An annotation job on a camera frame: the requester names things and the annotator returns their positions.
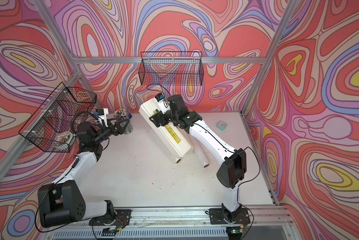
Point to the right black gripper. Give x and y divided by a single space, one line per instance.
156 117

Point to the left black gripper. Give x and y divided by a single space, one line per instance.
117 131

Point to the cream wrap dispenser with label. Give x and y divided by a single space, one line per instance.
169 138

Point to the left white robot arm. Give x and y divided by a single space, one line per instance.
62 203

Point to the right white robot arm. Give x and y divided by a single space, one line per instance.
233 162

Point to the cup of pencils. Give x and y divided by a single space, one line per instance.
123 116

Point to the patterned bowl in basket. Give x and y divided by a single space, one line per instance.
62 140

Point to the small teal box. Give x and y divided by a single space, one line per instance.
221 125

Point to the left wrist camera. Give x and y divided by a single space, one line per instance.
102 116

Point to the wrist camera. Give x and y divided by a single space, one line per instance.
102 116
160 99

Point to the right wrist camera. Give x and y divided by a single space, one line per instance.
160 99

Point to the black wire basket back wall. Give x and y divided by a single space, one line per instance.
177 68

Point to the black wire basket wall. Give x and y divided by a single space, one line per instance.
54 116
177 68

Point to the black wire basket left wall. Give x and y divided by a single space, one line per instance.
54 116

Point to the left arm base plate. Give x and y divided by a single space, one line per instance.
119 217

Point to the aluminium rail at front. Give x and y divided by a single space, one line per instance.
186 223

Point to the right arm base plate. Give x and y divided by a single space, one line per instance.
220 216

